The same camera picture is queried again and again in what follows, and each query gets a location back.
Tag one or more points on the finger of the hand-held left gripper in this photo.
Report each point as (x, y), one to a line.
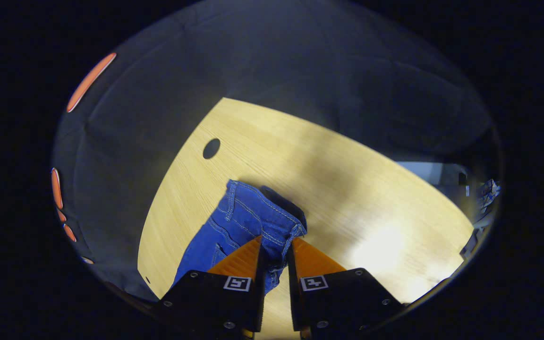
(215, 297)
(343, 297)

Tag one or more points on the blue denim jeans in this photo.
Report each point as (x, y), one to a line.
(239, 222)

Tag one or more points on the pale crumpled cloth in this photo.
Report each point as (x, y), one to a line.
(489, 193)

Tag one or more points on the dark frame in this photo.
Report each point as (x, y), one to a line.
(475, 243)

